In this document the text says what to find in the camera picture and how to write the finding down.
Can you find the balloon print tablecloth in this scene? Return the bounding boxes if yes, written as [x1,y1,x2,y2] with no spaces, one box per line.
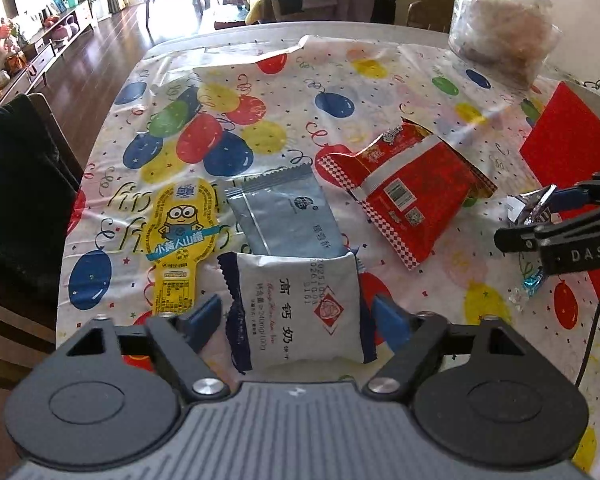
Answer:
[55,22,600,480]

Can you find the red cardboard box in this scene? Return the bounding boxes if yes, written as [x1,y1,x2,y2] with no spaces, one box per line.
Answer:
[520,82,600,313]

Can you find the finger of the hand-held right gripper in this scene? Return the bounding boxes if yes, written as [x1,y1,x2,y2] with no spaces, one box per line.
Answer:
[494,210,600,281]
[550,169,600,213]

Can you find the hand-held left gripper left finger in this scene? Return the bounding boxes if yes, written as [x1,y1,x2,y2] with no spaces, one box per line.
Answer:
[55,294,231,403]

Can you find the clear bag of bread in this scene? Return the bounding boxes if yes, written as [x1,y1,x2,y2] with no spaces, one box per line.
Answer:
[448,0,565,89]

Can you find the grey blue snack packet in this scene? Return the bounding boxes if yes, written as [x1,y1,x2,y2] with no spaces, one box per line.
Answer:
[224,165,352,262]

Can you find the red snack packet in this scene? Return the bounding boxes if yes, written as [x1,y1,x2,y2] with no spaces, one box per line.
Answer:
[314,119,499,272]

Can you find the black cable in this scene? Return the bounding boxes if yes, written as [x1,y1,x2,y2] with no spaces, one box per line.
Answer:
[572,277,600,387]

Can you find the white snack packet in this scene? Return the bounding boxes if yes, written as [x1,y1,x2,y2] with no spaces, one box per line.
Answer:
[217,252,379,374]

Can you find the black chair with cloth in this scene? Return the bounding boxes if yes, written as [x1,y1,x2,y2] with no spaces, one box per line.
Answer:
[0,92,84,307]

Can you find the yellow cartoon snack packet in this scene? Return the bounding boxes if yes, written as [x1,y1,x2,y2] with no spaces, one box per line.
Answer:
[142,182,222,319]

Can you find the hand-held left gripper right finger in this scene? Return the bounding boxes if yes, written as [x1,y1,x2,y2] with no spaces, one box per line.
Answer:
[362,294,536,403]

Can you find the wooden television cabinet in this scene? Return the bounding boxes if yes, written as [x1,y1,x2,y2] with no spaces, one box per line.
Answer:
[0,0,99,107]

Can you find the blue wrapped candy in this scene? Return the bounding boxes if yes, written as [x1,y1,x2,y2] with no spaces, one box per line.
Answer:
[511,266,550,307]

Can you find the wooden chair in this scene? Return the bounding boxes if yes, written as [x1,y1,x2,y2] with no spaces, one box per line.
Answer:
[407,0,454,34]

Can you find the dark shiny snack packet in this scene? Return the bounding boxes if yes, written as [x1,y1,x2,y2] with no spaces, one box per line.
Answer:
[504,184,562,227]

